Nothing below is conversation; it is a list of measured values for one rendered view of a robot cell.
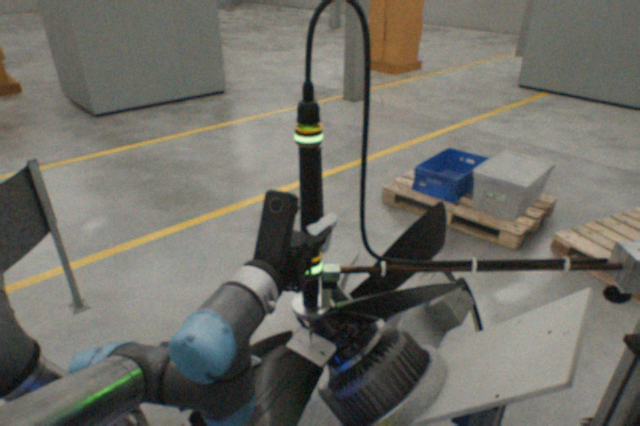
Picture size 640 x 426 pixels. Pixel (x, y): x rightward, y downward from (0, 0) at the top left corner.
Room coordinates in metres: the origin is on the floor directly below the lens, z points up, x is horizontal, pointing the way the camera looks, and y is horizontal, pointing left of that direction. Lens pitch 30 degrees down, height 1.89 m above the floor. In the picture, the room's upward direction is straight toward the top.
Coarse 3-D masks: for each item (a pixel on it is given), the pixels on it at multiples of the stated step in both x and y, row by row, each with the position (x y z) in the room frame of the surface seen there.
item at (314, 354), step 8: (304, 328) 0.73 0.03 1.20; (296, 336) 0.71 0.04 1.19; (304, 336) 0.71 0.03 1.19; (312, 336) 0.71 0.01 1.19; (320, 336) 0.72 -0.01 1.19; (288, 344) 0.69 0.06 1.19; (296, 344) 0.69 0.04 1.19; (304, 344) 0.69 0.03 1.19; (320, 344) 0.69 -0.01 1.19; (328, 344) 0.70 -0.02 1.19; (304, 352) 0.67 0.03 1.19; (312, 352) 0.68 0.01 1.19; (320, 352) 0.67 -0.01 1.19; (328, 352) 0.68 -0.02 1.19; (312, 360) 0.66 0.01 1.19; (320, 360) 0.66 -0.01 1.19
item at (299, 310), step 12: (324, 264) 0.70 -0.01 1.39; (336, 264) 0.70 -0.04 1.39; (324, 276) 0.68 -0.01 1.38; (336, 276) 0.68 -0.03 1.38; (324, 288) 0.67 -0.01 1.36; (336, 288) 0.67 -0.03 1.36; (300, 300) 0.70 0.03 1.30; (324, 300) 0.67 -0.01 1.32; (300, 312) 0.66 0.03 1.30; (312, 312) 0.66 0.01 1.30; (324, 312) 0.67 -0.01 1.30
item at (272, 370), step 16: (272, 352) 0.67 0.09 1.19; (288, 352) 0.67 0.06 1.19; (256, 368) 0.64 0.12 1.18; (272, 368) 0.63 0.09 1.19; (288, 368) 0.63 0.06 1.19; (304, 368) 0.63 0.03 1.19; (320, 368) 0.64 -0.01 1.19; (256, 384) 0.60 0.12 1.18; (272, 384) 0.60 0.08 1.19; (288, 384) 0.60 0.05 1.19; (304, 384) 0.60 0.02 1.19; (256, 400) 0.56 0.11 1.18; (272, 400) 0.56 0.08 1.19; (288, 400) 0.56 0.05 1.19; (304, 400) 0.56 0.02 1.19; (192, 416) 0.56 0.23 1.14; (256, 416) 0.53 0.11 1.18; (272, 416) 0.53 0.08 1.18; (288, 416) 0.53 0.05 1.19
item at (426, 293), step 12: (408, 288) 0.56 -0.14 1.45; (420, 288) 0.57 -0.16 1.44; (432, 288) 0.58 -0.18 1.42; (444, 288) 0.60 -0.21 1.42; (456, 288) 0.61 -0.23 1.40; (348, 300) 0.56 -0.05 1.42; (360, 300) 0.53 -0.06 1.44; (372, 300) 0.60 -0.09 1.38; (384, 300) 0.62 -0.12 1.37; (396, 300) 0.62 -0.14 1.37; (408, 300) 0.63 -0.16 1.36; (420, 300) 0.63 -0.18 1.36; (432, 300) 0.64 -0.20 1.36; (360, 312) 0.69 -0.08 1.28; (372, 312) 0.68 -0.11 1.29; (384, 312) 0.68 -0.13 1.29; (396, 312) 0.67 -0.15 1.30
